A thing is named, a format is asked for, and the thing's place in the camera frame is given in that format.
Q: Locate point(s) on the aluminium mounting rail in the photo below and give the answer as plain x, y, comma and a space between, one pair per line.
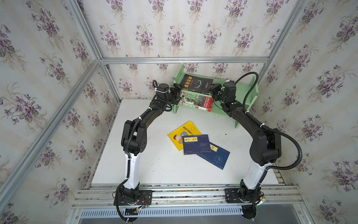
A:
185, 195

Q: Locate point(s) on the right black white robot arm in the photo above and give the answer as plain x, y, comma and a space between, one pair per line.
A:
266, 146

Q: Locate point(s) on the white slotted cable duct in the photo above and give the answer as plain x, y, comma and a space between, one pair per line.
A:
185, 211

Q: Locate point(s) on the blue thin booklet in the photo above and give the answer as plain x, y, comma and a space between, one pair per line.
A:
218, 157

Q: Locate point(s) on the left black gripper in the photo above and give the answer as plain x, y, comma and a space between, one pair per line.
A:
175, 93

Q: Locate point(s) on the black book gold title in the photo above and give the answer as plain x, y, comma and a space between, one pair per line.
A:
196, 84

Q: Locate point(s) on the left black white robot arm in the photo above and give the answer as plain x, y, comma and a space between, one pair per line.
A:
134, 137

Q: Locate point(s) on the dark blue hardcover book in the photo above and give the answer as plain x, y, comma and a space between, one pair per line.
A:
196, 144

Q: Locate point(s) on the aluminium frame horizontal bar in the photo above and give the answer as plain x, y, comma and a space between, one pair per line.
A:
157, 60

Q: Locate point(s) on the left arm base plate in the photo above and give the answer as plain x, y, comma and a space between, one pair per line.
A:
133, 197

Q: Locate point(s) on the green wooden bookshelf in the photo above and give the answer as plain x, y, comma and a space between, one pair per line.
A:
210, 94

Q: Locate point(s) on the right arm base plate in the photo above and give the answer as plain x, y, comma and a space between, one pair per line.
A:
235, 195

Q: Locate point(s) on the green red plant book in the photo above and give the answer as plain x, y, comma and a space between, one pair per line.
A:
193, 100

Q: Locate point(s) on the yellow cartoon book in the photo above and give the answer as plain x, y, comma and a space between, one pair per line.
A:
177, 136

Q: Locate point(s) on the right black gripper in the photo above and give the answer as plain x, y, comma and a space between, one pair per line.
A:
217, 91

